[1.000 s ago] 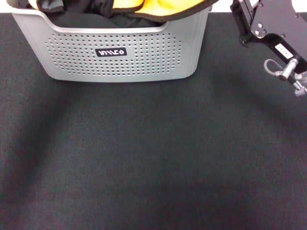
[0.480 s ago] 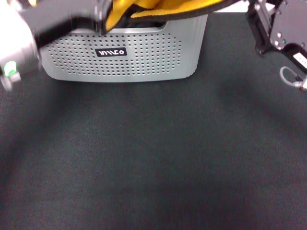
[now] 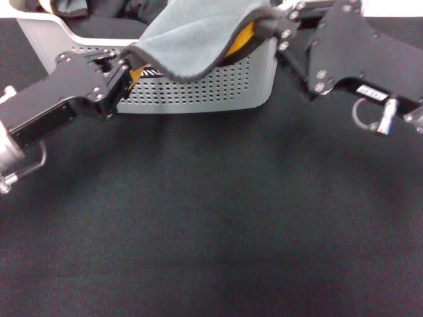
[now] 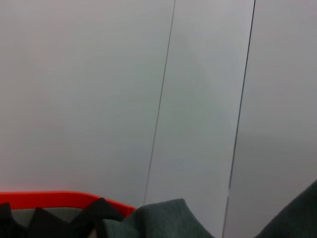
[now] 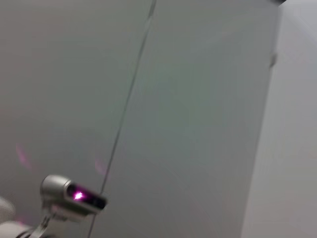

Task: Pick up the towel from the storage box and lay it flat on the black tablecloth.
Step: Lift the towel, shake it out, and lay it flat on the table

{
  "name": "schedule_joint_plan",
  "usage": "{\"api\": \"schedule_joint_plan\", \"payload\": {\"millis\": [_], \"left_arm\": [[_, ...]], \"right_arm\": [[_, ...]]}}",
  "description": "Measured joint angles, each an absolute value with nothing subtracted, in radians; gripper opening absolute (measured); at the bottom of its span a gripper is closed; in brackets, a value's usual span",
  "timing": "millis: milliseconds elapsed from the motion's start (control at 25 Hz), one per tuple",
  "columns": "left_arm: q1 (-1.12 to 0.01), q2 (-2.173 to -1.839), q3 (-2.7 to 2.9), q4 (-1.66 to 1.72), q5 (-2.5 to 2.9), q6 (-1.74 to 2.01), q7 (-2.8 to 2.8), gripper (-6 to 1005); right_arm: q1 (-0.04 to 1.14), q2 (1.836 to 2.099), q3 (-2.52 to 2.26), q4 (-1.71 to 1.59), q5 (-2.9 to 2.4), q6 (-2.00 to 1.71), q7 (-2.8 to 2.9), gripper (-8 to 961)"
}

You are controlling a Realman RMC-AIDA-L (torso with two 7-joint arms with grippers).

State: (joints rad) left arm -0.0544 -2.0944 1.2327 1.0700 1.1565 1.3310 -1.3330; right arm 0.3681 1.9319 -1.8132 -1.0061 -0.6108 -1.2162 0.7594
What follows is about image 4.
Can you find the orange grey towel black trim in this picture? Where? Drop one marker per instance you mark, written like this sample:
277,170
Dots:
161,218

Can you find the red plastic container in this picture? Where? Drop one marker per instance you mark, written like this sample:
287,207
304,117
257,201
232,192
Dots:
49,198

